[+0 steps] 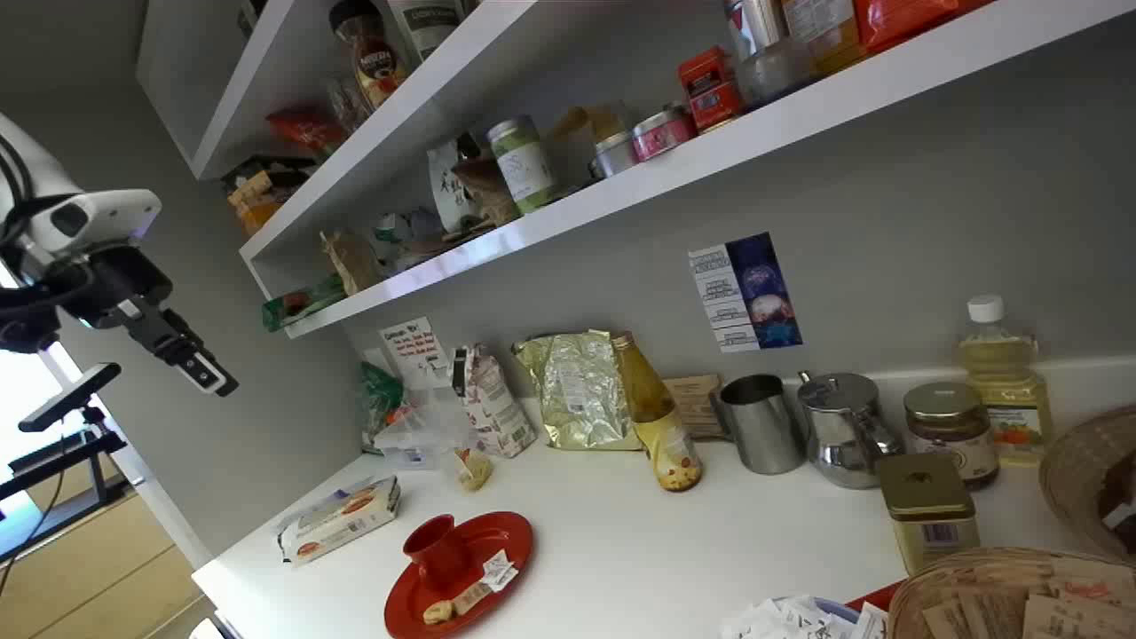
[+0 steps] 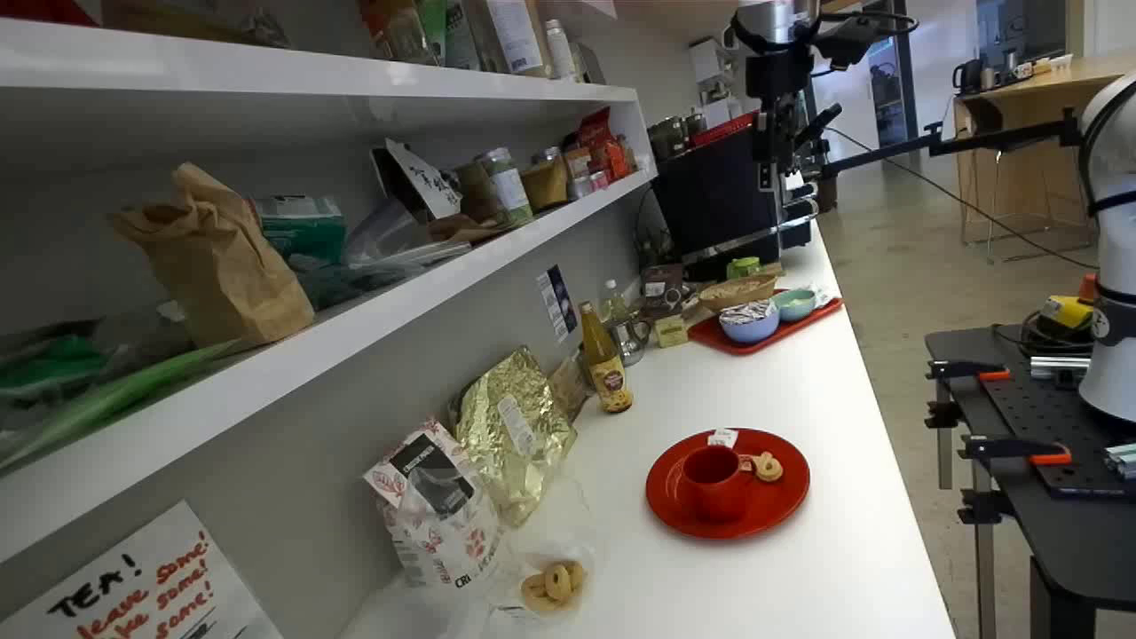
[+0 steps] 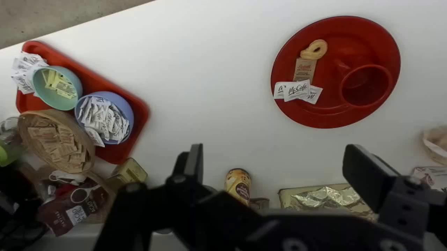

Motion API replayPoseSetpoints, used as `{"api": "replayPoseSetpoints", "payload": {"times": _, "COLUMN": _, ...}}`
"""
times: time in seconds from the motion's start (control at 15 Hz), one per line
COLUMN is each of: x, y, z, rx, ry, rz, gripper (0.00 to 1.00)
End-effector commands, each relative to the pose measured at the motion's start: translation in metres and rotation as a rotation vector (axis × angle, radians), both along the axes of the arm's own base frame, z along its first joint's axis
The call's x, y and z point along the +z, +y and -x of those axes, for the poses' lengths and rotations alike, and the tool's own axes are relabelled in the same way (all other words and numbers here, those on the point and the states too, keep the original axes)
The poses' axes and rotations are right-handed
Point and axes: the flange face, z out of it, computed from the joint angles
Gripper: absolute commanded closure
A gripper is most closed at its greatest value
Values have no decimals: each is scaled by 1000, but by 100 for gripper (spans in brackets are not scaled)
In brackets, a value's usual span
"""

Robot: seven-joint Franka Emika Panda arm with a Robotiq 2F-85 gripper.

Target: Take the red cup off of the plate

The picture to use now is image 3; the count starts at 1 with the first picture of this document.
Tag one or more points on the dark red printed box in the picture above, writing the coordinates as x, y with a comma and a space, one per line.
71, 208

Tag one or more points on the blue bowl with packets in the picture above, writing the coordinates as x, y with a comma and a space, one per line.
106, 118

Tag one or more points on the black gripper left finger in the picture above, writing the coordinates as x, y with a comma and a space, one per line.
189, 169

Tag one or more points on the green bowl with packets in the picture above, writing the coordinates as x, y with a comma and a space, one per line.
57, 87

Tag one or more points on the red cup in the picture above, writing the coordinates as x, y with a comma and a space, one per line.
365, 86

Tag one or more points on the white packet pile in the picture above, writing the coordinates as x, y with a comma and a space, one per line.
24, 68

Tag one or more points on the gold foil bag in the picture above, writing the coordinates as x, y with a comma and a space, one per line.
326, 199

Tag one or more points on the red round plate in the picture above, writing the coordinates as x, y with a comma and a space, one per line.
352, 41

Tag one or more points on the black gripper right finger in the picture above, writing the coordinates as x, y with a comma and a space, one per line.
367, 175

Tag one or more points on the yellow sauce bottle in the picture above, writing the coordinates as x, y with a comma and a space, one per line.
238, 185

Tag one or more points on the white sugar packets on plate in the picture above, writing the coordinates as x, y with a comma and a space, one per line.
296, 91

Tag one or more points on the woven basket with brown packets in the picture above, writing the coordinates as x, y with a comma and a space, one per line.
56, 139

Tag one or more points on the red rectangular tray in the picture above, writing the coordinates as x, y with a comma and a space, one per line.
94, 83

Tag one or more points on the wicker basket at edge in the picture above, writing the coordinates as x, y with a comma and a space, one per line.
434, 144

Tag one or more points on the gold square tin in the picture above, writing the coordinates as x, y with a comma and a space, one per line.
129, 172

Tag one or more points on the tan paper tag packet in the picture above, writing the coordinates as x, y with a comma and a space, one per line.
307, 59

